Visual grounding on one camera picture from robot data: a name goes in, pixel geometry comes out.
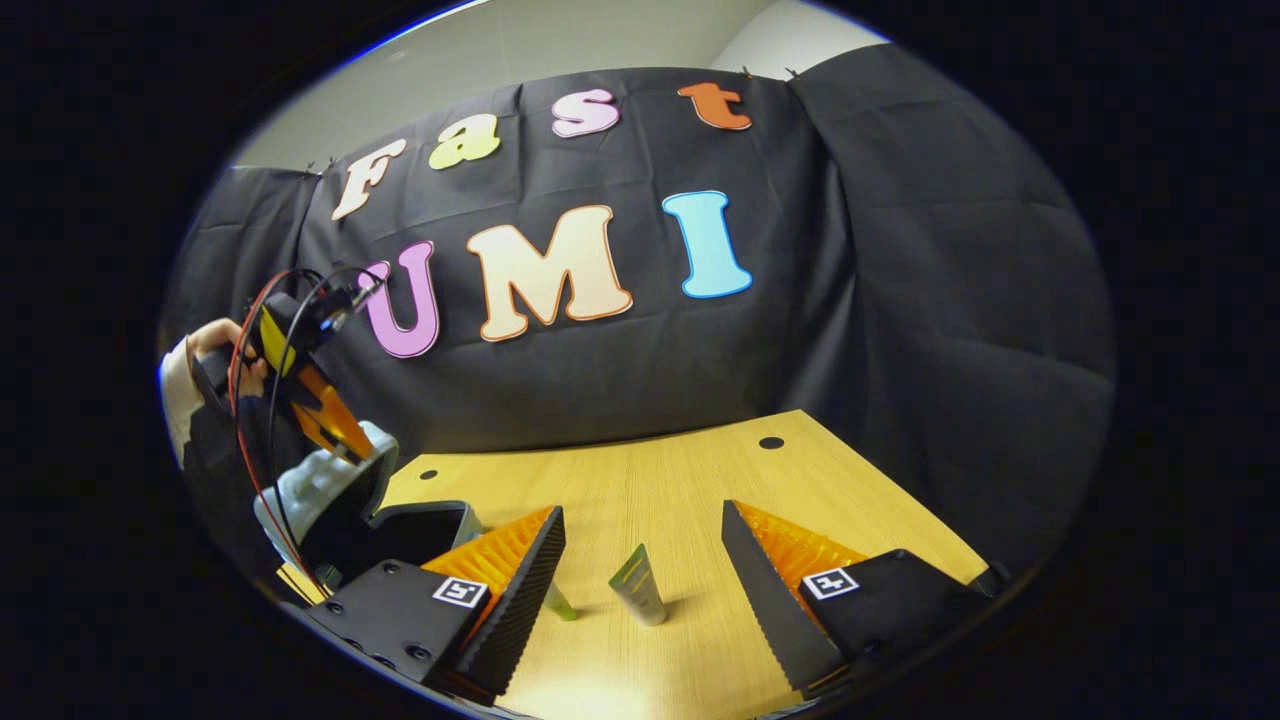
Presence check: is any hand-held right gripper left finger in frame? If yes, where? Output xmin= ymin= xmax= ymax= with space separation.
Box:
xmin=300 ymin=505 xmax=568 ymax=707

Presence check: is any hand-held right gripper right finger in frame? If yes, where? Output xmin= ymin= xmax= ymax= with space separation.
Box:
xmin=720 ymin=500 xmax=1011 ymax=699

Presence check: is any light blue suitcase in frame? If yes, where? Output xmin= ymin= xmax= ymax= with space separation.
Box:
xmin=252 ymin=420 xmax=488 ymax=591

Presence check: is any large white green tube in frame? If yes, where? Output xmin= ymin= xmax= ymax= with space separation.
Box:
xmin=608 ymin=543 xmax=668 ymax=628

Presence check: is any black backdrop cloth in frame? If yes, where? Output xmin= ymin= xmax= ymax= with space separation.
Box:
xmin=160 ymin=42 xmax=1116 ymax=581

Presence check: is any red cable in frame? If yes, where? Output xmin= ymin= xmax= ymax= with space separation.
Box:
xmin=227 ymin=270 xmax=333 ymax=593

